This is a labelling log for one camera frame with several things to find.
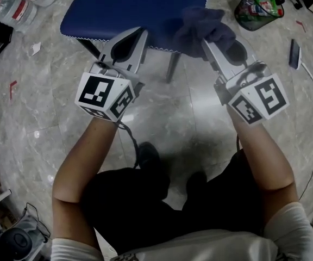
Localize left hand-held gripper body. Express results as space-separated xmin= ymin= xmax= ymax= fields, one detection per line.
xmin=74 ymin=61 xmax=146 ymax=123

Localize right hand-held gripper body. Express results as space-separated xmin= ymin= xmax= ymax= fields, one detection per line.
xmin=212 ymin=60 xmax=291 ymax=126

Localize dark cloth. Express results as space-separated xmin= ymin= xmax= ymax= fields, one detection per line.
xmin=172 ymin=6 xmax=237 ymax=61

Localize blue chair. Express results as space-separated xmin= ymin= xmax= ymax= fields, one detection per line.
xmin=60 ymin=0 xmax=210 ymax=84

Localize person's right forearm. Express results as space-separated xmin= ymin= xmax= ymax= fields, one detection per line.
xmin=226 ymin=104 xmax=300 ymax=225

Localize person's left forearm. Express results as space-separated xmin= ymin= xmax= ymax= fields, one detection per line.
xmin=52 ymin=115 xmax=119 ymax=248

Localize grey cloth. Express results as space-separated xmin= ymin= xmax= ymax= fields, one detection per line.
xmin=16 ymin=213 xmax=50 ymax=244

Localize white paper scrap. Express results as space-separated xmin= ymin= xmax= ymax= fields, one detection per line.
xmin=30 ymin=42 xmax=42 ymax=57

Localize person's left black shoe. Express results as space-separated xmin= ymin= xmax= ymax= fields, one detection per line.
xmin=137 ymin=142 xmax=161 ymax=171

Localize person's black shoe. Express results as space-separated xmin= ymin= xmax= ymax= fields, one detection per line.
xmin=186 ymin=171 xmax=208 ymax=187
xmin=137 ymin=142 xmax=161 ymax=171

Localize person's right black shoe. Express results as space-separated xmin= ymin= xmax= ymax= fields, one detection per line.
xmin=186 ymin=171 xmax=208 ymax=187

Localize person's black shorts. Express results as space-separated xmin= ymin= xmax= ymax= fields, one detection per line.
xmin=80 ymin=152 xmax=268 ymax=252

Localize person's white t-shirt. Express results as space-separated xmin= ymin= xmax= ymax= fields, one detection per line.
xmin=50 ymin=201 xmax=313 ymax=261

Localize black helmet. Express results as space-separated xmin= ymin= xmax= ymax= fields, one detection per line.
xmin=0 ymin=227 xmax=34 ymax=261

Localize black wire mesh waste bin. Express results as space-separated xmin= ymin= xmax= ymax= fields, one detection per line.
xmin=234 ymin=0 xmax=285 ymax=32

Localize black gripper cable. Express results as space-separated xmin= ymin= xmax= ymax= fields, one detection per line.
xmin=117 ymin=121 xmax=140 ymax=170

